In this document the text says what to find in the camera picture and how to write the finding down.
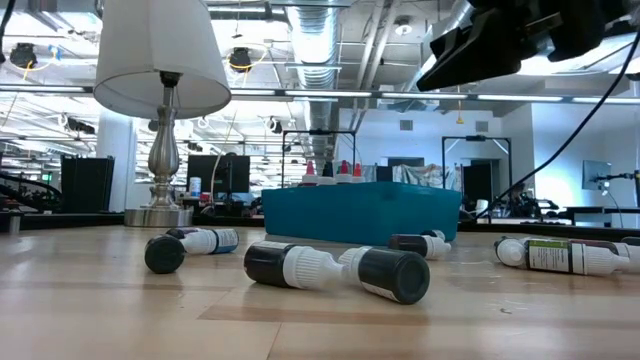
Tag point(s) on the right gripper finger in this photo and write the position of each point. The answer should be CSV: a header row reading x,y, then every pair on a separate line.
x,y
480,57
480,27

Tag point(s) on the tall orange-capped coloring bottle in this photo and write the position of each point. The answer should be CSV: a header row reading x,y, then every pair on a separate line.
x,y
357,171

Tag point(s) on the tall green-capped coloring bottle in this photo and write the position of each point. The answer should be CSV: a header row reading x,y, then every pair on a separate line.
x,y
336,170

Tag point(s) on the tall black-capped coloring bottle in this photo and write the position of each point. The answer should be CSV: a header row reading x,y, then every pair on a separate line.
x,y
327,170

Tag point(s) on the tall pink-capped coloring bottle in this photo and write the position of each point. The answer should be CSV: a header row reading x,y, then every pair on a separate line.
x,y
310,169

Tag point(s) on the small green-label dropper bottle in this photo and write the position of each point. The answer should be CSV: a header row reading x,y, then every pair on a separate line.
x,y
550,256

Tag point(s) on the white smoke detector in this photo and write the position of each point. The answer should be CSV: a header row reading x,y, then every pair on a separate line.
x,y
402,26

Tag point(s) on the draped plastic sheet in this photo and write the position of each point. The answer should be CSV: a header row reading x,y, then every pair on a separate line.
x,y
420,175

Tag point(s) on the person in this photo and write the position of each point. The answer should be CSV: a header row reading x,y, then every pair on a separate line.
x,y
520,197

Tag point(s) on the long ceiling light strip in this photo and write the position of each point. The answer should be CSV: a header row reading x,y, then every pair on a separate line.
x,y
325,93

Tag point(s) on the dark desk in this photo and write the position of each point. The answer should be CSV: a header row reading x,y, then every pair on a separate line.
x,y
590,215

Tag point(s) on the teal plastic bin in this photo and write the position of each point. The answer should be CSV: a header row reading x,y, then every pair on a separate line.
x,y
360,212

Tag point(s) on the black computer monitor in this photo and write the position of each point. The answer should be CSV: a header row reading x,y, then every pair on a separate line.
x,y
210,172

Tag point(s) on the white can blue label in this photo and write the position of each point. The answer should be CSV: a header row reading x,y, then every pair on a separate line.
x,y
195,186

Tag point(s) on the white-shade silver table lamp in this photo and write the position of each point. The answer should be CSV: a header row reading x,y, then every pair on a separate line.
x,y
160,50

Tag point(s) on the black cabinet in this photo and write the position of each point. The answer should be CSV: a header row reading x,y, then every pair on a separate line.
x,y
87,185

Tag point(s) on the silver ceiling duct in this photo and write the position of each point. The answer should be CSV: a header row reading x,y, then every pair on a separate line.
x,y
315,50
450,30

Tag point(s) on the grey wall monitor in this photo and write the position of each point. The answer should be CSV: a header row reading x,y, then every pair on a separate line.
x,y
595,175

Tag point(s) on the black metal stand frame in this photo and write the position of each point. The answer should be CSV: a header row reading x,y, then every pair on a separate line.
x,y
320,132

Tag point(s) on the black ceiling camera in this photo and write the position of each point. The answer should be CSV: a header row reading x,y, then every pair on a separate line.
x,y
22,55
240,57

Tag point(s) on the black aluminium table frame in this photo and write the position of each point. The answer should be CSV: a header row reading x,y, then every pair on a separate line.
x,y
75,220

